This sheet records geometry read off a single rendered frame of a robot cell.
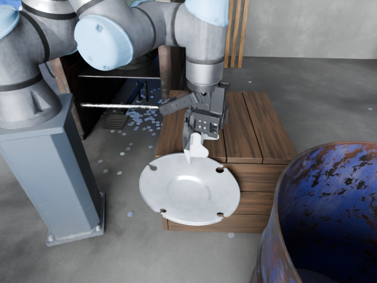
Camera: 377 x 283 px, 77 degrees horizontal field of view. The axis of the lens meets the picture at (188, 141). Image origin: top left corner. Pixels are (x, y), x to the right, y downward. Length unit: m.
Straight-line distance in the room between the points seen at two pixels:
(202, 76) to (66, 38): 0.37
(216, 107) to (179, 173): 0.23
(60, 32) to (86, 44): 0.30
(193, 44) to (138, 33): 0.11
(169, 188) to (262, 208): 0.30
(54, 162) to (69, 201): 0.16
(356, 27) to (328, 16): 0.29
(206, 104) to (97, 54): 0.24
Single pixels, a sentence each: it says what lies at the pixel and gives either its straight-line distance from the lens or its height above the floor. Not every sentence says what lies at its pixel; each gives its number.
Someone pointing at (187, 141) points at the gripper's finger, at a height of 0.43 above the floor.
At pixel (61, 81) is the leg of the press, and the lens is 1.25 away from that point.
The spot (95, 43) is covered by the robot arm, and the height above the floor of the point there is 0.67.
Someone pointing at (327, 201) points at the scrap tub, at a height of 0.31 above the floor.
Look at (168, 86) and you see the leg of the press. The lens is 1.09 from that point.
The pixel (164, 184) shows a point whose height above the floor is 0.25.
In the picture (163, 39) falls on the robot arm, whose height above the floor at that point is 0.64.
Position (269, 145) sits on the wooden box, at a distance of 0.70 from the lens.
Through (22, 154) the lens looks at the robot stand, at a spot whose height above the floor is 0.38.
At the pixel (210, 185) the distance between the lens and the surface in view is 0.66.
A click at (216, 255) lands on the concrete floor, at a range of 0.85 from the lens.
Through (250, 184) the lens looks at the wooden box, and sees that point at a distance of 0.71.
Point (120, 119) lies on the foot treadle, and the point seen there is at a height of 0.16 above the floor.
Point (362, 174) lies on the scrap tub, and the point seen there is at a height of 0.40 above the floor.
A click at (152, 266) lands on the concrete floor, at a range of 0.84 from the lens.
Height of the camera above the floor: 0.76
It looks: 37 degrees down
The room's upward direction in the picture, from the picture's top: straight up
